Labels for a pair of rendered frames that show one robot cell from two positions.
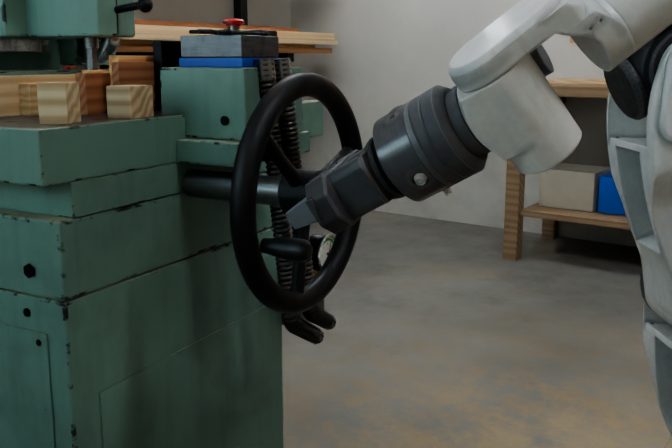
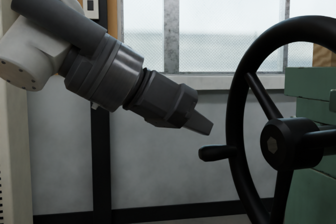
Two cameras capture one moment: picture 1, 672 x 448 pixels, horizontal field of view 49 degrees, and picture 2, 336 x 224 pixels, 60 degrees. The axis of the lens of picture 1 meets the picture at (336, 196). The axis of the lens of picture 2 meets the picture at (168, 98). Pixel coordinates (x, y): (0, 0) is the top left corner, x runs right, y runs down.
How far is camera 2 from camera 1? 106 cm
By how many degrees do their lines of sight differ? 133
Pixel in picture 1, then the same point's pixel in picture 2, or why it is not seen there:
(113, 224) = not seen: hidden behind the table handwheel
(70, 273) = not seen: hidden behind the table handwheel
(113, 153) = (322, 87)
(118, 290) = (315, 175)
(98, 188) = (310, 105)
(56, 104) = (315, 55)
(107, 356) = (304, 208)
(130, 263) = (326, 164)
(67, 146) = (296, 77)
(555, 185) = not seen: outside the picture
